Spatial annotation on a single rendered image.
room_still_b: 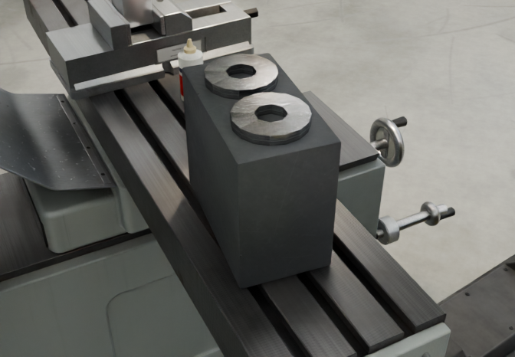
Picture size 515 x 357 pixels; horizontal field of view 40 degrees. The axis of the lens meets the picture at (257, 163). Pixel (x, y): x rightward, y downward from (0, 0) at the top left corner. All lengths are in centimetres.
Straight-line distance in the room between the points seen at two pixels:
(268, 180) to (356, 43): 277
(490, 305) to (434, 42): 233
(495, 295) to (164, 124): 69
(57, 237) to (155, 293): 25
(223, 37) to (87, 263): 46
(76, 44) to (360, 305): 68
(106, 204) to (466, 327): 66
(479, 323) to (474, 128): 169
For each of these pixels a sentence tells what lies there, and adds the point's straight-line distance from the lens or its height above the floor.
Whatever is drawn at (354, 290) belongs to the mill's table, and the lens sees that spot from 86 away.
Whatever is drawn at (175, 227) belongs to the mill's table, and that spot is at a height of 95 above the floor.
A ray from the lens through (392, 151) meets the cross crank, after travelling 162.
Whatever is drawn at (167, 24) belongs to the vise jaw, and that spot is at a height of 104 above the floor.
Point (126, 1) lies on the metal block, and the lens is 123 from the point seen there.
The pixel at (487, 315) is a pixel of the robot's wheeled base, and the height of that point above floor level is 59.
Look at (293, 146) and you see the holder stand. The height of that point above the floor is 113.
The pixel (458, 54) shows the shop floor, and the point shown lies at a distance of 349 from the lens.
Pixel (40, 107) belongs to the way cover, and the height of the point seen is 88.
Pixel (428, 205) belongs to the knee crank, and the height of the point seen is 55.
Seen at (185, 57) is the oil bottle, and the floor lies 103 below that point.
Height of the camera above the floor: 157
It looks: 37 degrees down
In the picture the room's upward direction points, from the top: straight up
